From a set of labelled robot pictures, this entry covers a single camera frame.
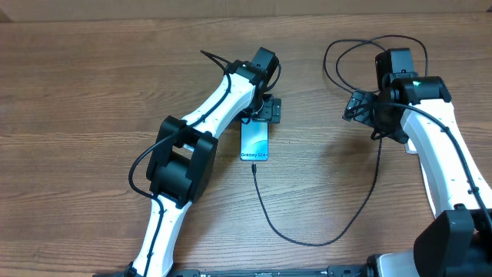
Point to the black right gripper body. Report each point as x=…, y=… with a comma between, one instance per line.
x=362, y=108

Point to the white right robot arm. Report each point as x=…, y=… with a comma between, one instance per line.
x=418, y=113

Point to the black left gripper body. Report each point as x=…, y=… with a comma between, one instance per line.
x=264, y=110

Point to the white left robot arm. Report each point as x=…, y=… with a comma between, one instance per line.
x=182, y=158

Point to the blue screen smartphone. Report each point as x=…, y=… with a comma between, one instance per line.
x=254, y=141

